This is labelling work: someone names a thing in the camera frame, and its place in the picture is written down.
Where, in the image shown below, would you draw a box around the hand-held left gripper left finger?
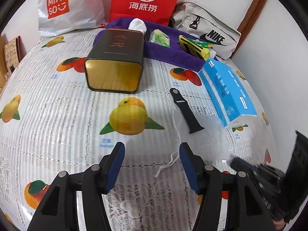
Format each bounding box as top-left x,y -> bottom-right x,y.
27,141 -> 126,231

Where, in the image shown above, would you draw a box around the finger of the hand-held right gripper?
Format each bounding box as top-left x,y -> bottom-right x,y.
230,157 -> 259,175

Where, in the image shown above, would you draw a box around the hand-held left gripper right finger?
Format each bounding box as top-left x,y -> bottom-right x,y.
178,142 -> 277,231

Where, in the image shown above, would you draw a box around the blue tissue pack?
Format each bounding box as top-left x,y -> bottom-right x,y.
199,58 -> 257,128

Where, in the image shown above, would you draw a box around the green wet wipes packet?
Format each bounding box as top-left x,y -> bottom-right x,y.
186,37 -> 214,50

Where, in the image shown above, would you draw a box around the green and white tissue pack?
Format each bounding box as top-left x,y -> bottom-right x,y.
149,29 -> 170,47

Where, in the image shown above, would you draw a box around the white sock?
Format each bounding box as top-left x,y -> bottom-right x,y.
128,18 -> 147,34

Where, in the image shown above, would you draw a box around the fruit printed tablecloth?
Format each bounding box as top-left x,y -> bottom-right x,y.
0,26 -> 289,231

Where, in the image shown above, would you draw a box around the black and gold tin box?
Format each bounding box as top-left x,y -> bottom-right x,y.
85,28 -> 144,94

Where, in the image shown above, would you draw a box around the purple fabric tray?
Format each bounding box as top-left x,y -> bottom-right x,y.
106,17 -> 207,73

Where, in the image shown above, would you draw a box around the beige waist bag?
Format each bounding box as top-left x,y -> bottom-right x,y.
168,1 -> 242,60

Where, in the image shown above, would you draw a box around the patterned cardboard box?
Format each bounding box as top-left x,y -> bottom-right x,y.
3,36 -> 22,76

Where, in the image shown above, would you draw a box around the white plastic shopping bag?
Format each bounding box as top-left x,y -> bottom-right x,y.
37,0 -> 107,39

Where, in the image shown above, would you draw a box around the red paper bag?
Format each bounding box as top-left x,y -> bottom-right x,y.
109,0 -> 186,27

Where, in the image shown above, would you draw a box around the white string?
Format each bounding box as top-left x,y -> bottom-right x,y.
154,108 -> 184,177

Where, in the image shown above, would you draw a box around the black watch strap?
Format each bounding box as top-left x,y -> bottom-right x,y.
170,88 -> 205,134

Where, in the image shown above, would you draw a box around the wooden door frame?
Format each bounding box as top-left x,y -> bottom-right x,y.
231,0 -> 270,60

